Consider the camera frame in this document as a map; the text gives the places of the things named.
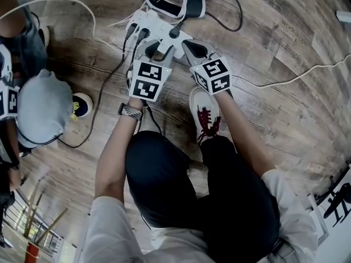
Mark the black charger plug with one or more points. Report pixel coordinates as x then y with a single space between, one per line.
174 32

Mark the person's right forearm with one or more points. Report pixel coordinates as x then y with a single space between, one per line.
241 130

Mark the white power strip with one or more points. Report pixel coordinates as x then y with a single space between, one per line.
159 23

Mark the person's black trousers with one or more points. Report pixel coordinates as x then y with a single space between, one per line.
164 174

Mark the metal railing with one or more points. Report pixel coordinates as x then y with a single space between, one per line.
16 215

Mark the person's white shirt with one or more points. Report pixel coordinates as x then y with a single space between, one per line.
109 229

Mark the person's left forearm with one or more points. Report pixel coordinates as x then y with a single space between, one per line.
118 147

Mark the red pot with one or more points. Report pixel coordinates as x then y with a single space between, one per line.
33 252

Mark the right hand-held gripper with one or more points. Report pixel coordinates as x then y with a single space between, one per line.
215 74

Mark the another person's forearm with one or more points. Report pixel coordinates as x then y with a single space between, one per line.
12 152

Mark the white shoe with red laces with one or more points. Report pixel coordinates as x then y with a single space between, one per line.
200 100

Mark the white box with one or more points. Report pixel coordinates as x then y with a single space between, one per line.
344 16

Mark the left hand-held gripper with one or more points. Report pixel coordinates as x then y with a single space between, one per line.
149 78

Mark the wooden sticks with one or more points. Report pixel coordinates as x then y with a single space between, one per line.
52 225

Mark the grey woven wristband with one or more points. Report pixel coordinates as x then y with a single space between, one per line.
131 111

